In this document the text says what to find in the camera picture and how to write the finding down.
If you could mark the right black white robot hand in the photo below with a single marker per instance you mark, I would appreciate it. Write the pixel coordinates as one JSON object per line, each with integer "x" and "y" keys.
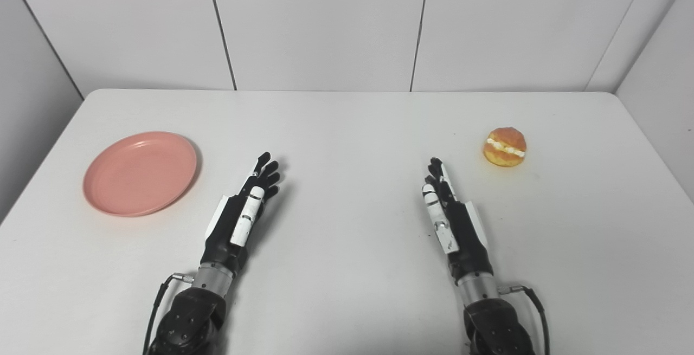
{"x": 461, "y": 230}

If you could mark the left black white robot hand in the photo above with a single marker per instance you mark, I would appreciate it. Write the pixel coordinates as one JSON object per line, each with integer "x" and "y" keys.
{"x": 234, "y": 230}

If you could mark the cream puff pastry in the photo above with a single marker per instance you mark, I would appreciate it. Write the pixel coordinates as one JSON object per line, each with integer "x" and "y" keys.
{"x": 505, "y": 147}

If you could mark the pink round plate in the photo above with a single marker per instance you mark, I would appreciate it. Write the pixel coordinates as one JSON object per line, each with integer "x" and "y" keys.
{"x": 140, "y": 173}

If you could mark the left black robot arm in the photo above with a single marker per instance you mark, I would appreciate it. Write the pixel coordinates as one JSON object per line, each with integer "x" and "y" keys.
{"x": 195, "y": 311}

